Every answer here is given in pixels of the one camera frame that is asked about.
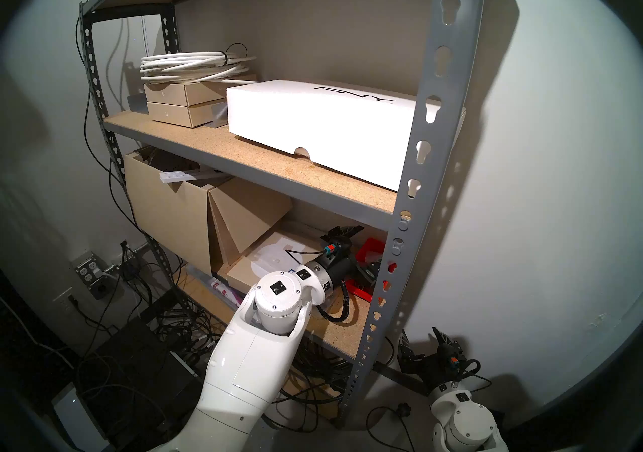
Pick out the coiled white cable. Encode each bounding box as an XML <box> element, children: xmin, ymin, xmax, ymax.
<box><xmin>140</xmin><ymin>44</ymin><xmax>258</xmax><ymax>84</ymax></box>

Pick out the black power adapter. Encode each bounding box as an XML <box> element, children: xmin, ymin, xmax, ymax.
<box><xmin>120</xmin><ymin>240</ymin><xmax>146</xmax><ymax>281</ymax></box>

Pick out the small brown cardboard box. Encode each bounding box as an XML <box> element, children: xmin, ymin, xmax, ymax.
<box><xmin>147</xmin><ymin>100</ymin><xmax>227</xmax><ymax>129</ymax></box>
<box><xmin>144</xmin><ymin>74</ymin><xmax>258</xmax><ymax>107</ymax></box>

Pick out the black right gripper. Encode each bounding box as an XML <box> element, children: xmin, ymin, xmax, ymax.
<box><xmin>399</xmin><ymin>326</ymin><xmax>481</xmax><ymax>397</ymax></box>

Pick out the white tube pink print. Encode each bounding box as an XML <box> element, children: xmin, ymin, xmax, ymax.
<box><xmin>208</xmin><ymin>275</ymin><xmax>247</xmax><ymax>308</ymax></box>

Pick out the black box on floor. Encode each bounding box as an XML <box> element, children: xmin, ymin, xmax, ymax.
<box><xmin>83</xmin><ymin>313</ymin><xmax>201</xmax><ymax>406</ymax></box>

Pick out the red plastic bin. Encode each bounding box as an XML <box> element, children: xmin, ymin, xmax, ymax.
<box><xmin>347</xmin><ymin>237</ymin><xmax>397</xmax><ymax>303</ymax></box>

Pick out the white PNY cardboard box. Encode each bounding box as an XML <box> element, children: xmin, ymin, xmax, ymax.
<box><xmin>226</xmin><ymin>79</ymin><xmax>468</xmax><ymax>193</ymax></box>

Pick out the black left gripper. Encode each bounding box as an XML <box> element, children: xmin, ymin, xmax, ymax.
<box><xmin>320</xmin><ymin>225</ymin><xmax>386</xmax><ymax>287</ymax></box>

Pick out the flat cardboard box white label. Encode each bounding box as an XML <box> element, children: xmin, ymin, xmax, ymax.
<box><xmin>226</xmin><ymin>228</ymin><xmax>332</xmax><ymax>301</ymax></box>

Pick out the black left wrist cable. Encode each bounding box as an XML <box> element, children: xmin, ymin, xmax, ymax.
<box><xmin>314</xmin><ymin>280</ymin><xmax>360</xmax><ymax>326</ymax></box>

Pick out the black coiled cable bundle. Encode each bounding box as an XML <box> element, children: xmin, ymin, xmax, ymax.
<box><xmin>281</xmin><ymin>346</ymin><xmax>352</xmax><ymax>401</ymax></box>

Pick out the metal wall outlet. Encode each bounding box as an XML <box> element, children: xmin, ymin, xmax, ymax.
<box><xmin>74</xmin><ymin>251</ymin><xmax>114</xmax><ymax>301</ymax></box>

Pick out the white box device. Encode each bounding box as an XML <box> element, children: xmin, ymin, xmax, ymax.
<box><xmin>53</xmin><ymin>388</ymin><xmax>96</xmax><ymax>451</ymax></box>

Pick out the grey metal rack shelf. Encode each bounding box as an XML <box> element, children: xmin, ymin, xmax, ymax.
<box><xmin>78</xmin><ymin>0</ymin><xmax>488</xmax><ymax>429</ymax></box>

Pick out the large open cardboard box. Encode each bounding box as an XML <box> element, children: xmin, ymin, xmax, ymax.
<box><xmin>123</xmin><ymin>146</ymin><xmax>294</xmax><ymax>276</ymax></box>

